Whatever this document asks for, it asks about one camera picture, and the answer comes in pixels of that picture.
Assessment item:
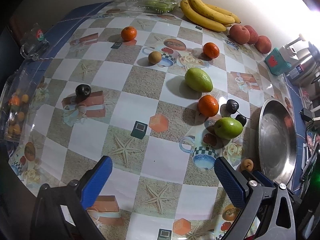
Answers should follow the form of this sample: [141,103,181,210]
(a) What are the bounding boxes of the large green mango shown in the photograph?
[184,67,213,93]

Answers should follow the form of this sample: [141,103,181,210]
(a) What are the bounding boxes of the red apple middle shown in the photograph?
[245,25,259,44]

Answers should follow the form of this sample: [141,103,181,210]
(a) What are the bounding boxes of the snack packets pile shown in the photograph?
[300,127,319,182]

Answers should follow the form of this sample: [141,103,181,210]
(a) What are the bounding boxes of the red apple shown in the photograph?
[245,25,259,44]
[254,35,272,54]
[229,24,251,44]

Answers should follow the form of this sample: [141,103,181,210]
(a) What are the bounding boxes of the teal box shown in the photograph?
[264,48,291,76]

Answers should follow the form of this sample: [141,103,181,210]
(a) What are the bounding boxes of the patterned checkered tablecloth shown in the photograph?
[9,3,293,239]

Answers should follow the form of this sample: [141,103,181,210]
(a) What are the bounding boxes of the dark plum with stem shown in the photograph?
[226,99,239,114]

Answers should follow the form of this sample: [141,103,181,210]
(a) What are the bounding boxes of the red apple right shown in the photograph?
[254,35,272,54]

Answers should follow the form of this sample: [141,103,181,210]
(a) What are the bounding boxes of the small green mango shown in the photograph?
[214,117,243,140]

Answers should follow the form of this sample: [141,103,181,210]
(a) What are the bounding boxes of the steel electric kettle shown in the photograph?
[286,42,319,86]

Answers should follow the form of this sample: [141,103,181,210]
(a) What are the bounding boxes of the orange tangerine far left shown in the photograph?
[120,26,137,41]

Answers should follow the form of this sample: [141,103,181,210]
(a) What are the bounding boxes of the red apple front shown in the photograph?
[229,24,251,44]

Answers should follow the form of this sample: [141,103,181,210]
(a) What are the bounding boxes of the round steel plate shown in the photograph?
[257,98,297,184]

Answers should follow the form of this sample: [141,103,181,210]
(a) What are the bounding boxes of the clear plastic box green fruit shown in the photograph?
[123,0,180,14]

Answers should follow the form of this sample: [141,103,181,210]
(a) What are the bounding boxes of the yellow banana bunch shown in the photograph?
[180,0,241,33]

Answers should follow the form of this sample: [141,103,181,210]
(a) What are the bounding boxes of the black charger adapter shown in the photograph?
[299,108,313,122]

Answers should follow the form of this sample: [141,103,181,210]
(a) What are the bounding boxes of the orange tangerine far right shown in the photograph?
[203,42,220,59]

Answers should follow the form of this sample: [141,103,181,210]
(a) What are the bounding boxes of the brown round longan fruit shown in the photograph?
[148,51,162,64]

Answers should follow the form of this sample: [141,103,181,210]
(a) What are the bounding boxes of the small brown longan near plate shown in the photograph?
[241,159,254,172]

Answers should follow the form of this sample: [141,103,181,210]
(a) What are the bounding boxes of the orange tangerine centre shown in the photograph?
[197,95,219,118]

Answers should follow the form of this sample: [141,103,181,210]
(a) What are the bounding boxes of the glass mug with logo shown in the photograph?
[20,23,49,61]

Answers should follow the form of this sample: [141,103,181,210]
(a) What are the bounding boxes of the orange tangerine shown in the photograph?
[203,42,220,59]
[197,95,219,118]
[120,26,137,41]

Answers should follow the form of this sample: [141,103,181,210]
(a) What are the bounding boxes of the clear plastic box small fruits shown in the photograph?
[1,70,37,142]

